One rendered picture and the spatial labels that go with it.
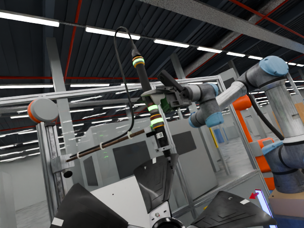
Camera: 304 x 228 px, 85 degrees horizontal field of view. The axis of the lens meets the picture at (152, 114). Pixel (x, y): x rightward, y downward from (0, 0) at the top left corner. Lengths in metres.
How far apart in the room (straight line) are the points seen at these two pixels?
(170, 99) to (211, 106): 0.19
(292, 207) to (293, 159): 0.22
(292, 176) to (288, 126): 0.26
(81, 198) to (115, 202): 0.31
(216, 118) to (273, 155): 0.43
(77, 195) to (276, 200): 0.90
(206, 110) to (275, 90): 0.37
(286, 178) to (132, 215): 0.76
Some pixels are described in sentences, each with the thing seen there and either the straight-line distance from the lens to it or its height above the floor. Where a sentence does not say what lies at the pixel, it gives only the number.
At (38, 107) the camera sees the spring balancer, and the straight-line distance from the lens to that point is 1.16.
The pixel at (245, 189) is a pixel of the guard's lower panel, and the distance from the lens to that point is 1.88.
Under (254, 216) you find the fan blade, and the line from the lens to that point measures 0.72.
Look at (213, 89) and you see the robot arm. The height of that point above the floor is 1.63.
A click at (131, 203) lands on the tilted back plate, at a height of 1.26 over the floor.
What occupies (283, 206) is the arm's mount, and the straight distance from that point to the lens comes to 1.09.
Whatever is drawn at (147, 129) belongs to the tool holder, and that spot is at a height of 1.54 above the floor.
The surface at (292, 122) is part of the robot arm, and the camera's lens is 0.97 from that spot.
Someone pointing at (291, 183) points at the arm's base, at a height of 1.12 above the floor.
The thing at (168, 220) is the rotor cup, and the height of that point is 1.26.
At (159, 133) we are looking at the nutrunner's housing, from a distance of 0.58.
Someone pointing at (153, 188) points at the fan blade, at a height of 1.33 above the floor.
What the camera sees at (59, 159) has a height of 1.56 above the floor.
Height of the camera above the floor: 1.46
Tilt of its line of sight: 12 degrees up
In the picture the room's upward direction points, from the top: 17 degrees counter-clockwise
